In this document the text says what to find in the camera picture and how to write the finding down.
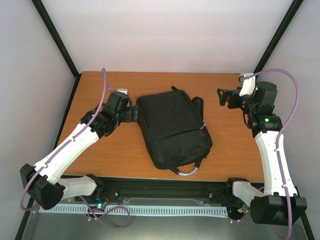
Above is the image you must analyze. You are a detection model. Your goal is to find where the black student backpack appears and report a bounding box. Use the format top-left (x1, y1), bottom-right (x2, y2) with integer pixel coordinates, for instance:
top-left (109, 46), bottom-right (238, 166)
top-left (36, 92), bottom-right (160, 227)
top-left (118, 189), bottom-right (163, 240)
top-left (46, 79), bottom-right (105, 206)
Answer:
top-left (136, 87), bottom-right (213, 177)

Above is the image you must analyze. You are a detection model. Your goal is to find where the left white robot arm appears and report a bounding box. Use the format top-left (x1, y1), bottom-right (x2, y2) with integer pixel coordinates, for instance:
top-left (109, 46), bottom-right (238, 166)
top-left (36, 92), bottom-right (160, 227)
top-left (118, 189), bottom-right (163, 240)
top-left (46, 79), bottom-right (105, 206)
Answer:
top-left (20, 88), bottom-right (138, 210)

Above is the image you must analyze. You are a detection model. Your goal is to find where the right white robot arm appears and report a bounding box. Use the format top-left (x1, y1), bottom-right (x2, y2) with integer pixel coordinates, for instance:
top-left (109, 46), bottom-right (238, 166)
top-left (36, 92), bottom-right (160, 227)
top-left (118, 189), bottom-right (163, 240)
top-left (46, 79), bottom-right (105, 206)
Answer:
top-left (217, 79), bottom-right (307, 226)

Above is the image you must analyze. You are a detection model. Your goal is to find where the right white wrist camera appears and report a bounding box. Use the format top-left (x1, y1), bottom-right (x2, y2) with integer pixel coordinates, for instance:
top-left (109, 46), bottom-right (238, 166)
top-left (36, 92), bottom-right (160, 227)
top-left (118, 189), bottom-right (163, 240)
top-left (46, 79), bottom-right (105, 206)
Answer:
top-left (239, 73), bottom-right (256, 97)

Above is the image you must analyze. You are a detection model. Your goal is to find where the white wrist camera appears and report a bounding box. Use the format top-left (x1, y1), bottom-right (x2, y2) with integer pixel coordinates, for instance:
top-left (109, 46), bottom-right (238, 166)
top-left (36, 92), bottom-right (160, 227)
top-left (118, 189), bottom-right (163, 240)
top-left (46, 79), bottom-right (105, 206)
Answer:
top-left (116, 88), bottom-right (129, 95)
top-left (239, 73), bottom-right (256, 97)

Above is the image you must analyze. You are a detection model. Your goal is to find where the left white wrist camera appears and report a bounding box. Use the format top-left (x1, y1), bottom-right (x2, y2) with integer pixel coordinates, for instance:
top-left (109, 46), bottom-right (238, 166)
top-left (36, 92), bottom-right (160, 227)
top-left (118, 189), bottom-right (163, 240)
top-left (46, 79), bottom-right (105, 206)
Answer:
top-left (116, 88), bottom-right (129, 95)

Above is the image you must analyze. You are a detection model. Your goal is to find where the black aluminium frame rail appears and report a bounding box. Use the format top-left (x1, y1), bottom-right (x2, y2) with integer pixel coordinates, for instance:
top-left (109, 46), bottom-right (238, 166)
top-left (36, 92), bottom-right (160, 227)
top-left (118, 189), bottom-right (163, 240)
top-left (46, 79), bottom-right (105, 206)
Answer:
top-left (99, 177), bottom-right (244, 207)

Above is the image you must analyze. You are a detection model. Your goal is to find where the light blue cable duct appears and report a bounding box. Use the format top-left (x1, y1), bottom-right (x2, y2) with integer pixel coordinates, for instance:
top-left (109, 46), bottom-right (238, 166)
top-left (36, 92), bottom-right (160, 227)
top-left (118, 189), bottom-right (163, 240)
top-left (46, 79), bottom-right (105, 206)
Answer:
top-left (38, 203), bottom-right (228, 218)

